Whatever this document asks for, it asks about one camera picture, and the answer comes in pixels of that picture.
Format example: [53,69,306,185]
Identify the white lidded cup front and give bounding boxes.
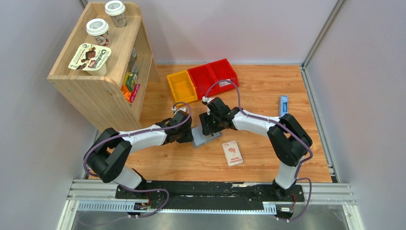
[86,18,110,46]

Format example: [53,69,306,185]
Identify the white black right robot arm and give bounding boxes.
[199,97,313,201]

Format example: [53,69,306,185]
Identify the blue toothbrush package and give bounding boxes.
[279,95,289,117]

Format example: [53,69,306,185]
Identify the pink box on shelf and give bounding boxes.
[129,83,140,103]

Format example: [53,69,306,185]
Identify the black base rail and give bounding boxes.
[115,181,305,208]

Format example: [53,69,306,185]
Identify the Chobani yogurt cup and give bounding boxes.
[68,43,112,76]

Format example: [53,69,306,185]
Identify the white lidded cup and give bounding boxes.
[104,0,127,27]
[86,18,110,46]

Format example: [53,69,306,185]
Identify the wooden shelf unit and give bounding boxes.
[48,1,159,131]

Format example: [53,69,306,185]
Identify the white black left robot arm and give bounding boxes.
[84,107,193,199]

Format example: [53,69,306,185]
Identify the grey credit card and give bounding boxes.
[218,81,230,88]

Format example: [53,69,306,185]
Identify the green box on shelf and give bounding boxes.
[123,72,137,92]

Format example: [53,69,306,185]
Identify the red plastic bin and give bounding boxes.
[208,58,239,93]
[187,64,217,100]

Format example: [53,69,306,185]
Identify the white sponge packet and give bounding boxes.
[222,141,244,167]

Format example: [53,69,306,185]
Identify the red plastic bin middle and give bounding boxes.
[187,64,217,100]

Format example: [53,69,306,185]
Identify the red plastic bin right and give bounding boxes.
[208,58,239,93]

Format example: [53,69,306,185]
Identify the grey slotted cable duct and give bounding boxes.
[77,201,277,215]

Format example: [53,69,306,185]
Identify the orange box on shelf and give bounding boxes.
[121,84,132,103]

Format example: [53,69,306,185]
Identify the yellow plastic bin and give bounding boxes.
[167,70,198,103]

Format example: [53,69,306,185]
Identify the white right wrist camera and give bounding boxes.
[202,96,215,115]

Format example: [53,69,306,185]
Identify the white lidded cup back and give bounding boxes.
[104,0,127,27]

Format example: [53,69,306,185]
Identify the grey leather card holder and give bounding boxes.
[192,126,222,149]

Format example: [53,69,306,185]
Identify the clear jar on shelf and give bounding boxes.
[126,47,139,75]

